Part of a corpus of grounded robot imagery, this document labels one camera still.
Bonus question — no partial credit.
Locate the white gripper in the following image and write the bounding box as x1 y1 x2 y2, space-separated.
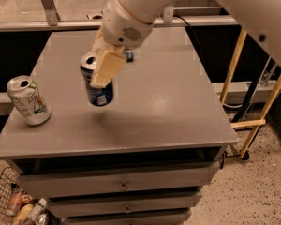
90 0 153 89

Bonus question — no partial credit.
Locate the blue pepsi can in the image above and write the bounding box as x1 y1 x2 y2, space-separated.
80 52 113 107

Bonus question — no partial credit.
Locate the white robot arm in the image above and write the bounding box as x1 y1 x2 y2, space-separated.
91 0 281 88

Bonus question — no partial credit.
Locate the lying red bull can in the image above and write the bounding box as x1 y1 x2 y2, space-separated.
125 50 134 62

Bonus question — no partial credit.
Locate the white green 7up can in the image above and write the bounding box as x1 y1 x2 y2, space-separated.
7 75 51 126

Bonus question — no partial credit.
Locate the grey drawer cabinet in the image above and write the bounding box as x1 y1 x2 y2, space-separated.
0 27 237 225

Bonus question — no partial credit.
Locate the white bottle in basket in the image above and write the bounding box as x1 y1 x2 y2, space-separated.
23 198 47 225

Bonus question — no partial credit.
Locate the red snack bag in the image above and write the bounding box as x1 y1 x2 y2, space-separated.
6 187 34 217

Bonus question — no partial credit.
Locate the yellow snack packet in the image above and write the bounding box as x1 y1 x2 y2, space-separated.
13 204 34 225

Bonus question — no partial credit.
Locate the metal railing frame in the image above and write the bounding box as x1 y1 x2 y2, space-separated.
0 0 237 32

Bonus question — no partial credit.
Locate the wooden frame stand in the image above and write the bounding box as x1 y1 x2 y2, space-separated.
218 26 281 161

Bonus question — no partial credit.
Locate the wire basket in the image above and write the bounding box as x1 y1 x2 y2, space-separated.
0 167 19 220

